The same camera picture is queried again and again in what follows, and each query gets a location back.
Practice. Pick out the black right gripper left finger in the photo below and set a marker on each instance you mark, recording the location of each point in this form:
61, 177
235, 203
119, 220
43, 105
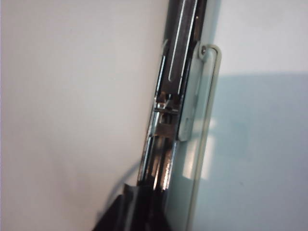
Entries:
120, 211

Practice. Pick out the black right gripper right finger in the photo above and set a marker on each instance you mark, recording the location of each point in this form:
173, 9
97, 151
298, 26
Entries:
160, 211

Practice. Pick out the beige stapler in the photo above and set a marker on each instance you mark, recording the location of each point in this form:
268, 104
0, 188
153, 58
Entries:
187, 96

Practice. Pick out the silver staple strip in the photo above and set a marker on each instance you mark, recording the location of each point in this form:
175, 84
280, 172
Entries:
164, 175

